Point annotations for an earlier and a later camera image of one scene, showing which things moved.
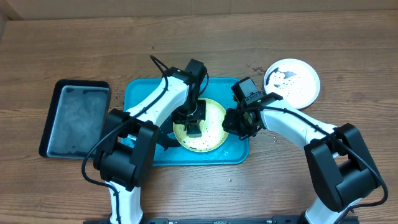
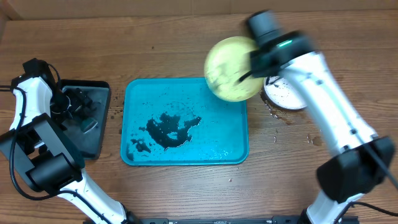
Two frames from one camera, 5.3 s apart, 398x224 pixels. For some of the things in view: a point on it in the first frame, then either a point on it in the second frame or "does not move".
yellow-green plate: x=213 y=135 -> x=227 y=61
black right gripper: x=231 y=129 -> x=262 y=70
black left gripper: x=200 y=114 -> x=79 y=100
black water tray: x=76 y=119 does not move
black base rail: x=275 y=219 does not move
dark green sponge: x=194 y=131 -> x=87 y=124
